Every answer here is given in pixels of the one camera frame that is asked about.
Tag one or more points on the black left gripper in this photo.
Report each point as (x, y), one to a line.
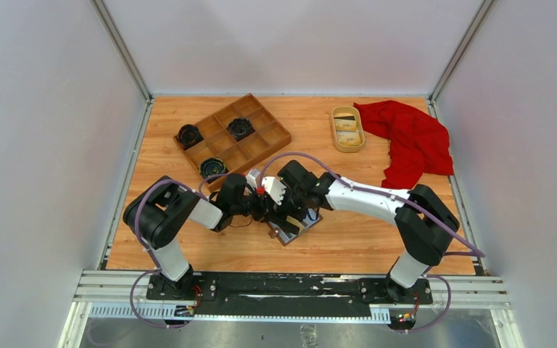
(265, 207)

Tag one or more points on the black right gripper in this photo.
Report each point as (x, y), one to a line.
(283, 211)

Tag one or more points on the gold credit card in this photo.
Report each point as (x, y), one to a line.
(298, 225)

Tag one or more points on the brown leather card holder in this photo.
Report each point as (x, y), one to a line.
(310, 219)

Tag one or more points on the beige oval tray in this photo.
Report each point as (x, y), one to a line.
(346, 112)

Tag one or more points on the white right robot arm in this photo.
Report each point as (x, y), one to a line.
(425, 224)

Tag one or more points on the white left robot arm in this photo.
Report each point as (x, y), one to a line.
(159, 213)

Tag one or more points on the gold card in tray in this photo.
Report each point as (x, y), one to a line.
(346, 125)
(349, 138)

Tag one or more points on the red cloth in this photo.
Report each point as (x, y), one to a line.
(418, 143)

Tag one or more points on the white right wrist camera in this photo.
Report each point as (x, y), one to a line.
(274, 188)

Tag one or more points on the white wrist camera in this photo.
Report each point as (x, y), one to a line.
(251, 178)
(274, 188)

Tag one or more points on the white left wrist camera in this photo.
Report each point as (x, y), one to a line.
(251, 178)

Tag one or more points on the aluminium table edge rail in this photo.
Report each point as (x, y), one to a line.
(132, 156)

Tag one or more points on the slotted cable duct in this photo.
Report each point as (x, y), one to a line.
(176, 312)

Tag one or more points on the left aluminium corner post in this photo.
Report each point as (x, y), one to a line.
(113, 32)

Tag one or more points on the aluminium corner post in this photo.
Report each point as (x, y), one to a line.
(113, 32)
(479, 18)

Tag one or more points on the right aluminium corner post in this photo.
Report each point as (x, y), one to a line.
(479, 18)

